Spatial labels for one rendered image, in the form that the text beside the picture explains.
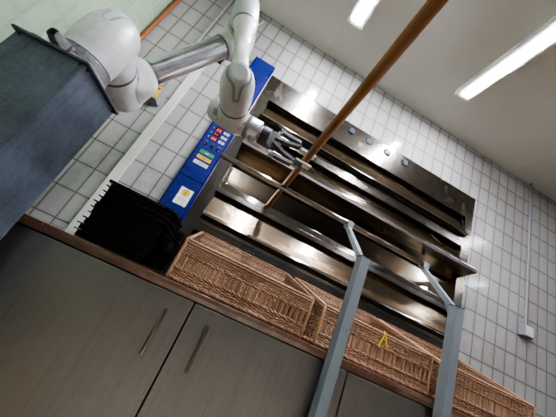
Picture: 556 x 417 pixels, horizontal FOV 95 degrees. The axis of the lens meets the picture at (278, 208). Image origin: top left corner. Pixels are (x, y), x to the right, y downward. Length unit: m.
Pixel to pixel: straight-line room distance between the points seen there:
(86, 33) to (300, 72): 1.51
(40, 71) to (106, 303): 0.66
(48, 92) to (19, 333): 0.65
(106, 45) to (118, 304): 0.79
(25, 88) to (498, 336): 2.80
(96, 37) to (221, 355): 1.05
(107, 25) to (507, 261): 2.87
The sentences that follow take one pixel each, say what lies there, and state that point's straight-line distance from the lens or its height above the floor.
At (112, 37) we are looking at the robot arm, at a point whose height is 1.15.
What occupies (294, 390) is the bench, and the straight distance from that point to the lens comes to 1.05.
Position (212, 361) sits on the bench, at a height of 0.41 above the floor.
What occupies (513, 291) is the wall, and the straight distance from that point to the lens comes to 2.78.
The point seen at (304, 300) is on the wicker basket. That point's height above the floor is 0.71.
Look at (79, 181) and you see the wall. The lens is 1.68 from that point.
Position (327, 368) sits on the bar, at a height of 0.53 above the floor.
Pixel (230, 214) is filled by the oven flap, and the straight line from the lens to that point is 1.53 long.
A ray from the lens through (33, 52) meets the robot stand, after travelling 1.03.
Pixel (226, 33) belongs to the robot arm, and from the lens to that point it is 1.45.
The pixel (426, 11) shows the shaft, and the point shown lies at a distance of 0.63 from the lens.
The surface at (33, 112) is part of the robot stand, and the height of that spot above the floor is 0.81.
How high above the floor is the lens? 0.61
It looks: 21 degrees up
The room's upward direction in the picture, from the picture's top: 25 degrees clockwise
